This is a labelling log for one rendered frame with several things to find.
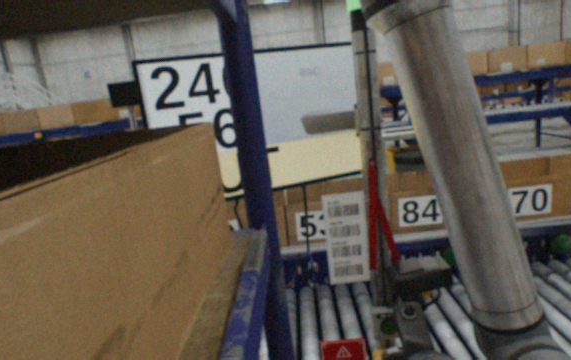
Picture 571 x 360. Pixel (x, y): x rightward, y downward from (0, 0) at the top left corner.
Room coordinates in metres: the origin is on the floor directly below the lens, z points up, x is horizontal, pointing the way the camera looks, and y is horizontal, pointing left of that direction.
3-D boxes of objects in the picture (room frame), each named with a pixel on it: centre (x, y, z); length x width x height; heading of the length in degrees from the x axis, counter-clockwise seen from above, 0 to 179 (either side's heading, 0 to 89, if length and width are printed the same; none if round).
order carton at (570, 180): (1.44, -0.97, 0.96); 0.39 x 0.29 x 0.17; 88
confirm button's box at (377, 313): (0.71, -0.18, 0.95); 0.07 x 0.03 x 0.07; 88
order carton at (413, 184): (1.45, -0.58, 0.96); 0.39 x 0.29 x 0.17; 88
